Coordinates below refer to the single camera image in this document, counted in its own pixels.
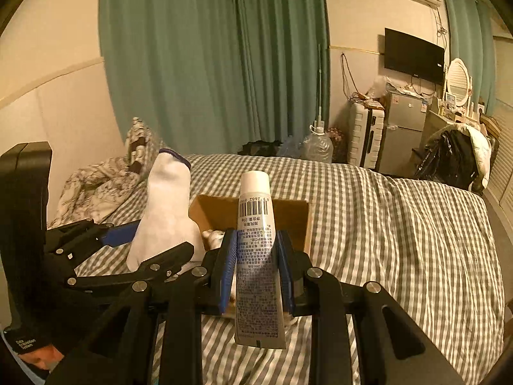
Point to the small silver fridge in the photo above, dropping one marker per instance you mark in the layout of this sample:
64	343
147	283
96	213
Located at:
402	136

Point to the glossy black bag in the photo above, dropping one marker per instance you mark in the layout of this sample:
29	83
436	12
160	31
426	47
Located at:
429	164

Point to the beige dressing table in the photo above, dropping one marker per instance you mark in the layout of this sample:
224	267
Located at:
435	122

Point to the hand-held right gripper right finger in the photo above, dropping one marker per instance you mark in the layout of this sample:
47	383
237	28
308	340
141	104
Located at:
285	272

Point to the white oval mirror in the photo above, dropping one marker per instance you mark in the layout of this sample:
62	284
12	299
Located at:
459	80

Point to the dried flower bunch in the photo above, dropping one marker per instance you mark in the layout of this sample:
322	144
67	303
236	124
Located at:
336	138

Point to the black wall television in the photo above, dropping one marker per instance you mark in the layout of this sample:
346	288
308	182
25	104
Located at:
415	54

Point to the narrow green curtain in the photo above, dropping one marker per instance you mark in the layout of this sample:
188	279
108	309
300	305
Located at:
469	48

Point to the cardboard box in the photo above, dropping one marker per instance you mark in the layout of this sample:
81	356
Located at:
292	216

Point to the white ribbed suitcase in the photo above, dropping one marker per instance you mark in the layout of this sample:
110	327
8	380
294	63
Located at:
364	136

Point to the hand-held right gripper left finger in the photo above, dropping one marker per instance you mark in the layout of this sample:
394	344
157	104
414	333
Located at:
227	272

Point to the leaf patterned pillow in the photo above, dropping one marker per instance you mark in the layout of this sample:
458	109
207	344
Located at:
140	140

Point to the white tube with barcode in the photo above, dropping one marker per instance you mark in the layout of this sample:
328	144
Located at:
256	248

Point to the black backpack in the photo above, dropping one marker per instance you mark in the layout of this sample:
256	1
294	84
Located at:
459	156

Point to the large clear water jug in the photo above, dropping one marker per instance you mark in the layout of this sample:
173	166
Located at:
317	148

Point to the louvred cabinet door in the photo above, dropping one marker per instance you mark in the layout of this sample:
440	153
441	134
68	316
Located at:
501	148

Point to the leaf patterned quilt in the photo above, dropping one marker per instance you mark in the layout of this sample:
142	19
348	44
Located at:
100	184

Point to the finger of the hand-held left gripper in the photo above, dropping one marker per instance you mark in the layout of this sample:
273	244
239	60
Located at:
168	258
120	236

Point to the wide green curtain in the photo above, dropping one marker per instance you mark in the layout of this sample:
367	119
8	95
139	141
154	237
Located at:
208	60

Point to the white sock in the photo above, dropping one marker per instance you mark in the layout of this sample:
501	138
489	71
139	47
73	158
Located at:
164	208

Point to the grey checkered bed sheet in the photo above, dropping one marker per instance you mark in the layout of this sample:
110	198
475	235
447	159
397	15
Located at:
380	248

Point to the white pole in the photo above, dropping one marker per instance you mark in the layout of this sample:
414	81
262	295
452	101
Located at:
320	88

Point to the person's left hand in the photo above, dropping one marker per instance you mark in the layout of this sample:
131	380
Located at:
44	361

